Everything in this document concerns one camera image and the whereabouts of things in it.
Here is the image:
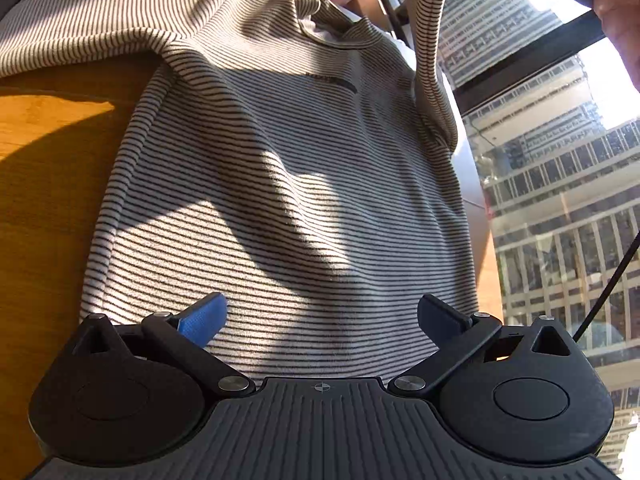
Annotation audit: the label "high-rise buildings outside window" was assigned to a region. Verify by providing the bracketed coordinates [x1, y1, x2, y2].
[434, 0, 640, 480]

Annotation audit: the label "striped long-sleeve shirt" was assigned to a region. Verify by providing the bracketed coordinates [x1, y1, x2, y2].
[0, 0, 482, 387]

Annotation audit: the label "black cable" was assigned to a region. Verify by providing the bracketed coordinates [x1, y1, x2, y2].
[572, 230, 640, 344]

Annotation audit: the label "person's right hand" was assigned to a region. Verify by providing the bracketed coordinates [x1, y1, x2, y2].
[583, 0, 640, 95]

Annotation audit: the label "black window frame bar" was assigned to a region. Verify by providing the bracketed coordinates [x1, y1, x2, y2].
[450, 7, 609, 112]

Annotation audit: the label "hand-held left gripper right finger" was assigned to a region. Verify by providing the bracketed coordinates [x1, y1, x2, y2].
[387, 294, 576, 398]

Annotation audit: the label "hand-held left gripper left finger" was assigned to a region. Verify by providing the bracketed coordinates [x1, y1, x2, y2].
[72, 291, 257, 395]

